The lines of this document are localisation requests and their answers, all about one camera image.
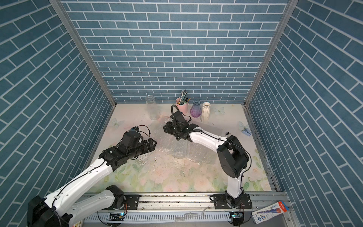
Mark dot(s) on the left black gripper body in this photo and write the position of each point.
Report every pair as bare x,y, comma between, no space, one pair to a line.
141,149

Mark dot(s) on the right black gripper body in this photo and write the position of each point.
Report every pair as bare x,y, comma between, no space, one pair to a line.
171,129

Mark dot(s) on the purple vase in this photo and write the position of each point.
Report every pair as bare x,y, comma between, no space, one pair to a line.
196,109

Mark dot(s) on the clear wide glass vase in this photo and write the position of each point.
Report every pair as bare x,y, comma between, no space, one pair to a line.
179,149

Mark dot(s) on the clear ribbed glass vase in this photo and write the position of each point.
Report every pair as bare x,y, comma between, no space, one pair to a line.
152,108

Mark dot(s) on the cream ribbed cylinder vase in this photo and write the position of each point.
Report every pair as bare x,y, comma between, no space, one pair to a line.
205,112

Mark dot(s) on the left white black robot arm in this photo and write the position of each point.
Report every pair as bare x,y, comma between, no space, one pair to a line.
62,208

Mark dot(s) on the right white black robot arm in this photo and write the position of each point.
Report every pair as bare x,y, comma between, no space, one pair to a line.
233,158

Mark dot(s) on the pink pen cup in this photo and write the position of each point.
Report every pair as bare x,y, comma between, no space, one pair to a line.
182,108

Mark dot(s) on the pens in cup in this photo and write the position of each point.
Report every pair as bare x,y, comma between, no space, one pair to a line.
183,98

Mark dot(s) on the small blue white object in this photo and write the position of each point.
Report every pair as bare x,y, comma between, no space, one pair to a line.
246,131

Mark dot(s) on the white red blue box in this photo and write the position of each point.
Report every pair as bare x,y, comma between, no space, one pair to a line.
269,212

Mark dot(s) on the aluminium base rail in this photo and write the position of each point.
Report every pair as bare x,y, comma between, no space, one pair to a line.
197,202

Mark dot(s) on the white slotted cable duct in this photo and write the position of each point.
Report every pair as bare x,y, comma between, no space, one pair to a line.
160,217

